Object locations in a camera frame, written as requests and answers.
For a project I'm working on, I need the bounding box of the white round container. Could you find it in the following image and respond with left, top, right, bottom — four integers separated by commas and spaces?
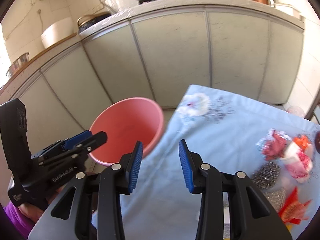
41, 17, 74, 49

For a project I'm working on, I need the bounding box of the crumpled red white wrapper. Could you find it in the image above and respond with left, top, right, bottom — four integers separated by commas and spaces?
255, 128, 292, 161

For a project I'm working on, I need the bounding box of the small steel pot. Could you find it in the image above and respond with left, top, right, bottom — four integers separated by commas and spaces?
268, 0, 278, 8

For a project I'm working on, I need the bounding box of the red plastic snack bag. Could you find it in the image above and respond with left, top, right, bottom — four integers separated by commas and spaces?
278, 187, 312, 225

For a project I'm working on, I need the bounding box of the light blue floral tablecloth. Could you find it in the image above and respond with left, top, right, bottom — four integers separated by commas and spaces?
120, 85, 319, 239

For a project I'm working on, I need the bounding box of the dark pan with gold rim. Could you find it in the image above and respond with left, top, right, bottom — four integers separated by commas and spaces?
77, 11, 112, 33

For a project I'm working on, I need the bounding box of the grey kitchen cabinet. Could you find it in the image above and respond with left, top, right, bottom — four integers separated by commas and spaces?
1, 0, 305, 152

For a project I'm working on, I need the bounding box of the dark steel wool scrubber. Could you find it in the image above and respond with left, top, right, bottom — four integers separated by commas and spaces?
250, 161, 281, 190

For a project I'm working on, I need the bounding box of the white rectangular box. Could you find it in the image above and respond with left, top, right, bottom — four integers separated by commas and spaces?
274, 3, 305, 22

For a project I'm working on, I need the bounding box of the orange wrapper piece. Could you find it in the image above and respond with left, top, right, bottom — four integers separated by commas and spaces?
293, 134, 311, 152

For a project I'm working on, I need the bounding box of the pink white floral packet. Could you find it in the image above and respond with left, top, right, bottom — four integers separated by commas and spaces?
281, 141, 313, 184

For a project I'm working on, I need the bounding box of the steel bowl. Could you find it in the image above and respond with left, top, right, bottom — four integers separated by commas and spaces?
6, 52, 29, 78

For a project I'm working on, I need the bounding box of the person's left hand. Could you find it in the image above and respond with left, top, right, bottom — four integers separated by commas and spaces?
18, 185, 65, 223

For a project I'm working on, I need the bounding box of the pink plastic trash bucket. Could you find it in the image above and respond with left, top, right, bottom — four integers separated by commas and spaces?
89, 97, 165, 166

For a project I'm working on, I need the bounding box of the chili sauce jar red lid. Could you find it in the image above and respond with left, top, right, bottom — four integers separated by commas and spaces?
314, 131, 320, 153

